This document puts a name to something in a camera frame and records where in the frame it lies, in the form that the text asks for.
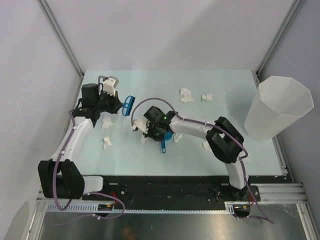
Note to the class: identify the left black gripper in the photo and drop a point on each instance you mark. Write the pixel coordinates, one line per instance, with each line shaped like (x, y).
(116, 104)

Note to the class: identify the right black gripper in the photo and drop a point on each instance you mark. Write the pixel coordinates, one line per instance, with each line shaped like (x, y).
(149, 125)

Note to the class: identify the blue dustpan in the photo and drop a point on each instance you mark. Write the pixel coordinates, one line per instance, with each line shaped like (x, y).
(167, 137)

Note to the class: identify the blue hand brush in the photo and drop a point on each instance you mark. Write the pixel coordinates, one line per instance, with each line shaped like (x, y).
(128, 105)

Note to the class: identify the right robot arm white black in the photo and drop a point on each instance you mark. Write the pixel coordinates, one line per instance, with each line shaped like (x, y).
(225, 142)

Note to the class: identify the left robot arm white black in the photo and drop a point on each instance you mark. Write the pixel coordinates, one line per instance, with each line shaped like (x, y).
(59, 176)

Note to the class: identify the paper scrap centre back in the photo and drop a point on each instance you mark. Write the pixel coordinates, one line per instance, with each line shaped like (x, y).
(143, 139)

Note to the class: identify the paper scrap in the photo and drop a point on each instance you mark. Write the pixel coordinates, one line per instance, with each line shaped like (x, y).
(106, 142)
(206, 146)
(177, 137)
(143, 139)
(207, 97)
(106, 123)
(185, 96)

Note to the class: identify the paper scrap front right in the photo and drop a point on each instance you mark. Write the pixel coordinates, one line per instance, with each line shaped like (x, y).
(177, 137)

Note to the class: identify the paper scrap left front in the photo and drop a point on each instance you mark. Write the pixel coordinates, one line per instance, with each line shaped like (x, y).
(106, 142)

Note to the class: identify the paper scrap back middle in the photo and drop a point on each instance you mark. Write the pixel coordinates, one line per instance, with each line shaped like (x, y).
(185, 96)

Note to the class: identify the paper scrap far right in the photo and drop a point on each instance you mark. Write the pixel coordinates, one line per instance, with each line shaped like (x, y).
(206, 146)

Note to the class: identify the paper scrap back right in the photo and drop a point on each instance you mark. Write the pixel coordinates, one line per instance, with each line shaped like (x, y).
(207, 97)

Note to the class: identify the white translucent waste bin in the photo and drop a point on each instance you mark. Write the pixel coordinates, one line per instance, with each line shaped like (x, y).
(278, 103)

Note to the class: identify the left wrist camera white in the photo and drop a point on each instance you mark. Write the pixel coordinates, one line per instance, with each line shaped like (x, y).
(109, 85)

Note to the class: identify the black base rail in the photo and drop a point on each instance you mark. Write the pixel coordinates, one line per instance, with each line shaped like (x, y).
(171, 193)

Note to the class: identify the left aluminium frame post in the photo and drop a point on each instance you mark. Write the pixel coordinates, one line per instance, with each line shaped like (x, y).
(57, 30)

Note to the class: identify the aluminium frame post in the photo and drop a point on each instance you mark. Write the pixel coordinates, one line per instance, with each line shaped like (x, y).
(280, 34)
(57, 30)

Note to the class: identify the aluminium frame rail right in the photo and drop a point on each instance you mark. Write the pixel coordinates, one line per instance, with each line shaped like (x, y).
(282, 193)

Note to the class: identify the right aluminium frame post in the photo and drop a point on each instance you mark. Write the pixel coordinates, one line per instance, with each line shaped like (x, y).
(280, 34)

